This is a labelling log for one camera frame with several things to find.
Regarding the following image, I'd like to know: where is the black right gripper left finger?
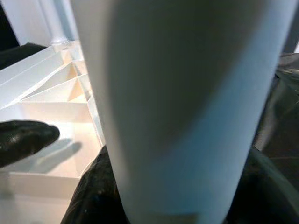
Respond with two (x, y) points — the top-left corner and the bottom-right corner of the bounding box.
(60, 146), (128, 224)

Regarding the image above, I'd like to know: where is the white plastic table top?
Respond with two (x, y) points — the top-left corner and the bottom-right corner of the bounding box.
(0, 39), (106, 224)

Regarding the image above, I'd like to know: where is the black plastic table cover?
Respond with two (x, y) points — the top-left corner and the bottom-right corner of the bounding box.
(0, 43), (299, 224)

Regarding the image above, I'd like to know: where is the white tapered table leg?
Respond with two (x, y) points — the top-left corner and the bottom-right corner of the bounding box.
(41, 0), (80, 46)
(71, 0), (299, 224)

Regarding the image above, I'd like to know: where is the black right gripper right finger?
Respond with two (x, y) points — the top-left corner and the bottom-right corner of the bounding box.
(225, 149), (299, 224)

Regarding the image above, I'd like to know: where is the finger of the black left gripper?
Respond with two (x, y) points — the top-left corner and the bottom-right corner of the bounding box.
(0, 119), (61, 168)

